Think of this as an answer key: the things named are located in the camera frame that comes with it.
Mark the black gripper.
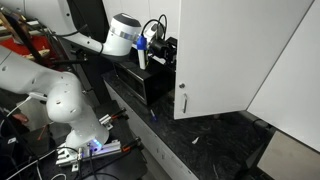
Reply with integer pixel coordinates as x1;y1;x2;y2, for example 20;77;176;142
149;36;178;66

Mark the brushed metal door handle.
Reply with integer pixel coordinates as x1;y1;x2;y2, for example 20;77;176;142
181;93;189;114

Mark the white cabinet door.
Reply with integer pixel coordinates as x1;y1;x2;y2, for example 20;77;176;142
173;0;315;120
247;0;320;154

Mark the tall black cabinet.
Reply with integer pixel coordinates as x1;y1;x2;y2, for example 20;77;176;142
66;0;116;104

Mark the blue white cylindrical fitting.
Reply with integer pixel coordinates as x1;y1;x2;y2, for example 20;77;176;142
135;34;148;71

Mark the black silver toaster oven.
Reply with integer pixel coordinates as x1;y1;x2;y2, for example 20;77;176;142
113;58;177;107

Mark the blue white marker pen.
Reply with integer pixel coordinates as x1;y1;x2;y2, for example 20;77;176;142
148;109;158;123

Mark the orange black bar clamp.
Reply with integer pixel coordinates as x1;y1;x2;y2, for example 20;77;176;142
120;136;145;154
98;107;129;131

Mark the red board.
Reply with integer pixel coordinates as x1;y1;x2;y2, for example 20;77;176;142
0;34;56;61

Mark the stainless steel appliance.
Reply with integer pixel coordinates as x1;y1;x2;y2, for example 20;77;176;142
256;129;320;180

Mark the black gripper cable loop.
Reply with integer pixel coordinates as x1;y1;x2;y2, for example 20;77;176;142
141;13;168;39

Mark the aluminium mounting rail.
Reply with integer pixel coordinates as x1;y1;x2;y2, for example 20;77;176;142
54;139;123;168

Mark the black appliance cable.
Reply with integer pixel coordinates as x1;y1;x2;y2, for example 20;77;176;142
250;118;269;141

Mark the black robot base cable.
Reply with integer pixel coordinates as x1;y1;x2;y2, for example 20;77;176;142
74;149;121;180

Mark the white cable with plug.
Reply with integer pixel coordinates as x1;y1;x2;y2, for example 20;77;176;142
4;92;48;118

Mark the wooden frame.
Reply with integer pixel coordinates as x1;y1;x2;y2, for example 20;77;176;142
0;11;51;63

